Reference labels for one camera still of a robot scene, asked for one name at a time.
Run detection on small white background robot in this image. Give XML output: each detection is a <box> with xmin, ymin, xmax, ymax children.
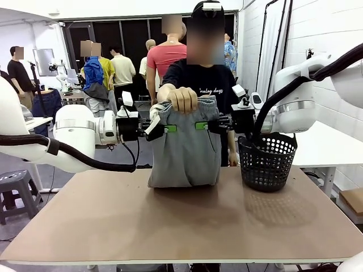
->
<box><xmin>48</xmin><ymin>59</ymin><xmax>75</xmax><ymax>93</ymax></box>

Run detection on grey wall board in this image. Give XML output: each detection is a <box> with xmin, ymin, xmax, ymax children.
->
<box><xmin>32</xmin><ymin>48</ymin><xmax>55</xmax><ymax>77</ymax></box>

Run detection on grey plastic stool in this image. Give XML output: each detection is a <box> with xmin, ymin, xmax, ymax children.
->
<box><xmin>0</xmin><ymin>169</ymin><xmax>44</xmax><ymax>226</ymax></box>

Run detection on dark perforated plastic basket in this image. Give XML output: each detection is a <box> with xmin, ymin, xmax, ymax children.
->
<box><xmin>237</xmin><ymin>131</ymin><xmax>298</xmax><ymax>193</ymax></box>

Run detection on person's left forearm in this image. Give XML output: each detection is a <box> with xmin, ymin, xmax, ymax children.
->
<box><xmin>226</xmin><ymin>132</ymin><xmax>237</xmax><ymax>155</ymax></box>

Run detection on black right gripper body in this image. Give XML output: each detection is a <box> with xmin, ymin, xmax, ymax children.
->
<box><xmin>231</xmin><ymin>109</ymin><xmax>256</xmax><ymax>134</ymax></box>

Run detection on person in cream shirt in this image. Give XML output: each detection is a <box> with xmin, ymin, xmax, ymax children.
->
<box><xmin>109</xmin><ymin>46</ymin><xmax>137</xmax><ymax>112</ymax></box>

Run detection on grey training pants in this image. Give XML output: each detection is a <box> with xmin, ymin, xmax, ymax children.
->
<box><xmin>147</xmin><ymin>95</ymin><xmax>222</xmax><ymax>189</ymax></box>

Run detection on mannequin in floral shirt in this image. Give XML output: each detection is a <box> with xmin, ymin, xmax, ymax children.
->
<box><xmin>223</xmin><ymin>33</ymin><xmax>238</xmax><ymax>78</ymax></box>

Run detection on brown cardboard box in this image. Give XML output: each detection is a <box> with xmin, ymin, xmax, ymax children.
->
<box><xmin>338</xmin><ymin>188</ymin><xmax>363</xmax><ymax>225</ymax></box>

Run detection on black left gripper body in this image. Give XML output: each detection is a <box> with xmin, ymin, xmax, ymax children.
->
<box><xmin>116</xmin><ymin>116</ymin><xmax>141</xmax><ymax>142</ymax></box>

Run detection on person's right hand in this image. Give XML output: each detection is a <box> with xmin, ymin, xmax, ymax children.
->
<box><xmin>167</xmin><ymin>87</ymin><xmax>200</xmax><ymax>113</ymax></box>

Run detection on thin black camera cable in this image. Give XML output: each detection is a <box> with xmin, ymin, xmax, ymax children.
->
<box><xmin>117</xmin><ymin>97</ymin><xmax>141</xmax><ymax>168</ymax></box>

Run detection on black corrugated conduit hose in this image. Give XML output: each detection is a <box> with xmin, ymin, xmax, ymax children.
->
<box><xmin>0</xmin><ymin>134</ymin><xmax>137</xmax><ymax>174</ymax></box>
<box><xmin>250</xmin><ymin>42</ymin><xmax>363</xmax><ymax>143</ymax></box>

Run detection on white backdrop sheet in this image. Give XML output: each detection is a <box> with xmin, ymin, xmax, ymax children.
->
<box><xmin>256</xmin><ymin>0</ymin><xmax>293</xmax><ymax>94</ymax></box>

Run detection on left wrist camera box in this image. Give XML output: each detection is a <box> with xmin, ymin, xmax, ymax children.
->
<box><xmin>116</xmin><ymin>91</ymin><xmax>140</xmax><ymax>118</ymax></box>

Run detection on black tripod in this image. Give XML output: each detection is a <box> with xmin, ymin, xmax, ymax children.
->
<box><xmin>27</xmin><ymin>60</ymin><xmax>49</xmax><ymax>118</ymax></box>

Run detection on man in black shirt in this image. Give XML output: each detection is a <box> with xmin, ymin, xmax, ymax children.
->
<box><xmin>6</xmin><ymin>46</ymin><xmax>37</xmax><ymax>112</ymax></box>

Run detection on blue jeans on stand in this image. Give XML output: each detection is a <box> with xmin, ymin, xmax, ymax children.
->
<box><xmin>31</xmin><ymin>88</ymin><xmax>64</xmax><ymax>137</ymax></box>

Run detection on mannequin in red top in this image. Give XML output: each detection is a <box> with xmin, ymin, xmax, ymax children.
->
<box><xmin>146</xmin><ymin>14</ymin><xmax>188</xmax><ymax>106</ymax></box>

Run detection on person in black t-shirt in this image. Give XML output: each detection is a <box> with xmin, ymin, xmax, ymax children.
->
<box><xmin>157</xmin><ymin>0</ymin><xmax>242</xmax><ymax>168</ymax></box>

